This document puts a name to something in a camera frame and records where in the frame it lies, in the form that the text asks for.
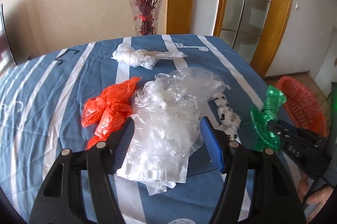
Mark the green plastic bag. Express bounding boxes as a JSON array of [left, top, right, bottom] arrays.
[[250, 85, 287, 152]]

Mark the orange plastic bag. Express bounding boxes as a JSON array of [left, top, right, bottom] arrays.
[[81, 77, 141, 149]]

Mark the white black-dotted plastic bag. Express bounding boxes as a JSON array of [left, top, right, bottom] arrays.
[[213, 93, 241, 141]]

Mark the clear plastic bag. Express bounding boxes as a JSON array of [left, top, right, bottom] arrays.
[[116, 67, 229, 196]]

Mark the person's right hand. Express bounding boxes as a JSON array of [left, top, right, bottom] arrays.
[[297, 173, 333, 223]]

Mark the red plastic laundry basket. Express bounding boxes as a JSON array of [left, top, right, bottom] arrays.
[[276, 76, 329, 137]]

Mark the blue white striped tablecloth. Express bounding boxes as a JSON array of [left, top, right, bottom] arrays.
[[1, 35, 267, 223]]

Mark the wooden frosted glass door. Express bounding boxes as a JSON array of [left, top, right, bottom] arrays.
[[214, 0, 292, 77]]

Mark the white knotted plastic bag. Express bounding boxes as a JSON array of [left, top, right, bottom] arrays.
[[112, 44, 187, 70]]

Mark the black television screen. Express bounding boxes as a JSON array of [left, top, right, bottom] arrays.
[[0, 4, 16, 75]]

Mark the glass vase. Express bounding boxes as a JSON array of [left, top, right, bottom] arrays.
[[128, 0, 163, 36]]

